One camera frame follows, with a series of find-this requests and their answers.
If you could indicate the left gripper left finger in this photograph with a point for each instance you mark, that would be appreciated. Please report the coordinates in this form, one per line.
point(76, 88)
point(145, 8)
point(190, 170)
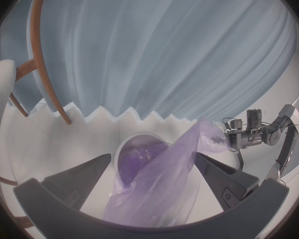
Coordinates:
point(72, 185)

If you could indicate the white trash bin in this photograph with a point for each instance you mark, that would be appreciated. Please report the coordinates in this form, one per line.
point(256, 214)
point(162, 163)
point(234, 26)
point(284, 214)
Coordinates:
point(139, 139)

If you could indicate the cream wooden chair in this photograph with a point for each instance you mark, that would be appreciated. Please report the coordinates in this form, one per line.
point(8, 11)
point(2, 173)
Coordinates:
point(2, 108)

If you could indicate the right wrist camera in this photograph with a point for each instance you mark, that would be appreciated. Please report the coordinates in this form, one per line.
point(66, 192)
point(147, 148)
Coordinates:
point(235, 124)

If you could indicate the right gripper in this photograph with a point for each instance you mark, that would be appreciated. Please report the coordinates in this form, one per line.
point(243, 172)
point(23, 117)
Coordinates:
point(235, 139)

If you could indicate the purple plastic bag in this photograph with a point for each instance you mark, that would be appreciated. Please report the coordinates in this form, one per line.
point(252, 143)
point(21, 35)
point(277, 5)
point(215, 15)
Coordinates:
point(164, 178)

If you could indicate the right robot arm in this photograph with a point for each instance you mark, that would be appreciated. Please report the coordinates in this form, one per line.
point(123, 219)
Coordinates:
point(274, 136)

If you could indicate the blue-green curtain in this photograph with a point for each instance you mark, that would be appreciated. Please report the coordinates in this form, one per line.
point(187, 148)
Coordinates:
point(164, 46)

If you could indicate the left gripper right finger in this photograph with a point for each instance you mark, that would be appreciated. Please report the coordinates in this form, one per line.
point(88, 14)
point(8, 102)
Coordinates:
point(229, 185)

